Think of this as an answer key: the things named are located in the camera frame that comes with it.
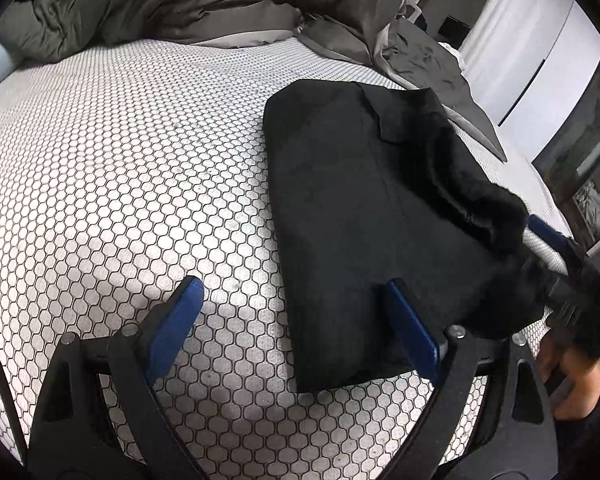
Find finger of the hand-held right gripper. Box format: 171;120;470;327
526;214;578;261

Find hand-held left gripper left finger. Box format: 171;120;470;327
27;275;208;480

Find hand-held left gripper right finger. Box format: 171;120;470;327
380;278;558;480

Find black pants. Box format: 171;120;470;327
262;79;548;395

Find person's right forearm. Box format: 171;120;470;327
555;360;600;480

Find person's right hand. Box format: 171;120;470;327
535;332;600;421

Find dark glass cabinet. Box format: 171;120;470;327
532;45;600;261

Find white wardrobe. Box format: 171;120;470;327
480;0;600;161

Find bed with honeycomb cover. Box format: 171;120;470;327
0;35;576;480

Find white chair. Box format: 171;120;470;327
397;0;426;23

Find grey duvet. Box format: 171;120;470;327
0;0;508;163

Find black braided cable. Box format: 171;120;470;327
0;320;26;461

